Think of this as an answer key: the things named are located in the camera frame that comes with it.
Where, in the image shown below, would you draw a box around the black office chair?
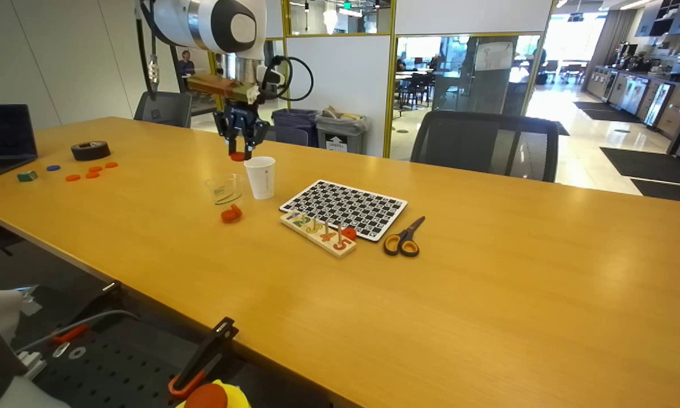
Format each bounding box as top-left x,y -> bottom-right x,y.
409,111 -> 559,185

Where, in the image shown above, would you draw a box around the orange flat chips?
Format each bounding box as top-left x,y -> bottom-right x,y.
64,161 -> 120,182

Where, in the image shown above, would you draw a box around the black laptop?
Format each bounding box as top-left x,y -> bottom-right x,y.
0,105 -> 35,166

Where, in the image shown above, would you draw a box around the green flat chip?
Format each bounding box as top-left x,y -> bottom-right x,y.
15,172 -> 39,185

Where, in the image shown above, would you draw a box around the orange handled scissors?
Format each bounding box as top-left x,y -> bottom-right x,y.
382,219 -> 423,259

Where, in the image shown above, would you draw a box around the white paper cup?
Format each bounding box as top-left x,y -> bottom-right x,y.
245,156 -> 277,199

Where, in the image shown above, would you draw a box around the checkerboard marker sheet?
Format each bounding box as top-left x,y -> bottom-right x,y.
279,180 -> 408,242

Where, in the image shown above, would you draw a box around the black orange clamp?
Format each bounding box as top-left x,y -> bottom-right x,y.
168,317 -> 238,401

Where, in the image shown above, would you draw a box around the grey office chair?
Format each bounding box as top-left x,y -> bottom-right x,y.
133,91 -> 192,128

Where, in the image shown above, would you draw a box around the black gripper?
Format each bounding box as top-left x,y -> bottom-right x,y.
214,105 -> 270,159

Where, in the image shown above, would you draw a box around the transparent plastic cup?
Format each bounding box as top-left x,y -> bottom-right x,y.
210,172 -> 242,207

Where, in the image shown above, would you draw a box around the orange disc with hole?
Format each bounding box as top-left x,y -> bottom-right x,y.
219,207 -> 242,224

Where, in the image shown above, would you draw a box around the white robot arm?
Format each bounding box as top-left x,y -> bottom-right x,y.
136,0 -> 266,161

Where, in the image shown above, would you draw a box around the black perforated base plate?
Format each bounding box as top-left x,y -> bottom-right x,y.
15,284 -> 348,408

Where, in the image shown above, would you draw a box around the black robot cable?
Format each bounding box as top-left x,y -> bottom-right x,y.
133,0 -> 166,100

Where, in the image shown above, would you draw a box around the yellow emergency stop button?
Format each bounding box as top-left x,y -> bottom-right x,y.
176,382 -> 252,408

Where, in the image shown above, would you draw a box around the black tape roll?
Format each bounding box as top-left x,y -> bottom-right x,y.
69,142 -> 110,161

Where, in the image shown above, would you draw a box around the wooden number puzzle board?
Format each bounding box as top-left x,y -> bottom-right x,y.
280,212 -> 356,257

